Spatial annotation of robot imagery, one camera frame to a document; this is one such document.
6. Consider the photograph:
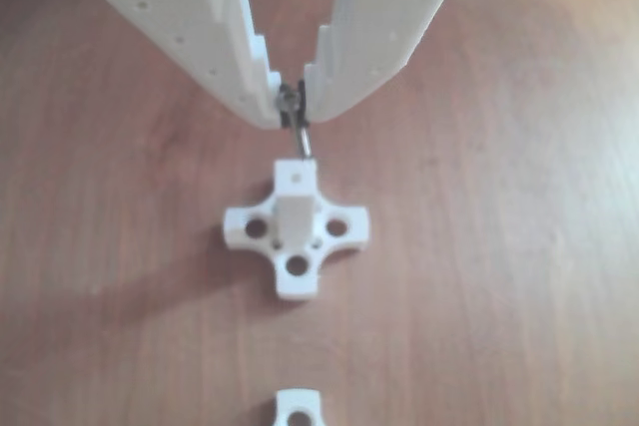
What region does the white cross-base post stand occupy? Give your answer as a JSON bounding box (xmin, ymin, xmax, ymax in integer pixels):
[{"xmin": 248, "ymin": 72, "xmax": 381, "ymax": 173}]
[
  {"xmin": 223, "ymin": 157, "xmax": 373, "ymax": 303},
  {"xmin": 274, "ymin": 388, "xmax": 323, "ymax": 426}
]

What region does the small metal screw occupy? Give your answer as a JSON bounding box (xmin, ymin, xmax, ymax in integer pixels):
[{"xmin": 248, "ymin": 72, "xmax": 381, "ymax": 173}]
[{"xmin": 279, "ymin": 86, "xmax": 316, "ymax": 159}]

